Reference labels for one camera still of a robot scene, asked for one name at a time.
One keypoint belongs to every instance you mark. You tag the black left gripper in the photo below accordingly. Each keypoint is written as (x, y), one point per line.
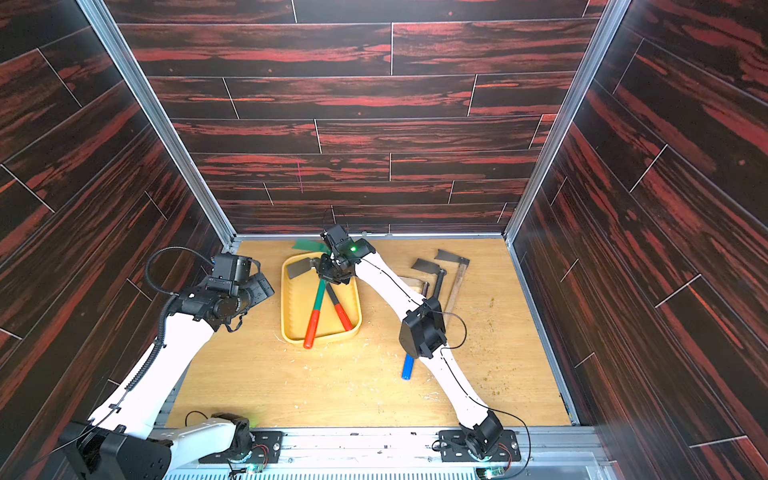
(261, 287)

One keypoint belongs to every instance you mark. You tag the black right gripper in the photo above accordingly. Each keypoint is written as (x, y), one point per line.
(327, 267)

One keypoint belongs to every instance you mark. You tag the green hoe red grip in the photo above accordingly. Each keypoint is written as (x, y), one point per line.
(313, 323)

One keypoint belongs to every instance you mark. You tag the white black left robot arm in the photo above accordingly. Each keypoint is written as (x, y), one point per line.
(117, 440)

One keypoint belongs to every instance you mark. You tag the steel hoe blue grip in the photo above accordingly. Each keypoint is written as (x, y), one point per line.
(421, 287)

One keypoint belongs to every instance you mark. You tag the wooden handle hoe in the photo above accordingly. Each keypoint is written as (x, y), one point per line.
(463, 264)

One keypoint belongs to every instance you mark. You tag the yellow plastic storage tray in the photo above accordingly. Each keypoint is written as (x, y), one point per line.
(297, 297)

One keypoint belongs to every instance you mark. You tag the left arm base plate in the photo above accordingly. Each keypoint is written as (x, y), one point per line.
(263, 447)

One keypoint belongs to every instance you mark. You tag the dark hoe red grip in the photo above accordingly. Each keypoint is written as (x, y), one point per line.
(433, 269)

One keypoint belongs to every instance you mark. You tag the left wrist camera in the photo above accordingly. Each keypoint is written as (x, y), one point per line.
(232, 268)

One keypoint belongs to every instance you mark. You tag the black hoe red grip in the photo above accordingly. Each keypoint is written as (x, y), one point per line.
(302, 266)

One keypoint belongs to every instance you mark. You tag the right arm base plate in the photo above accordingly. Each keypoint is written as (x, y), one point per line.
(452, 446)

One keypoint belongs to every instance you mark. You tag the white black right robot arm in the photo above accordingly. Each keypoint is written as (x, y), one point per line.
(422, 331)

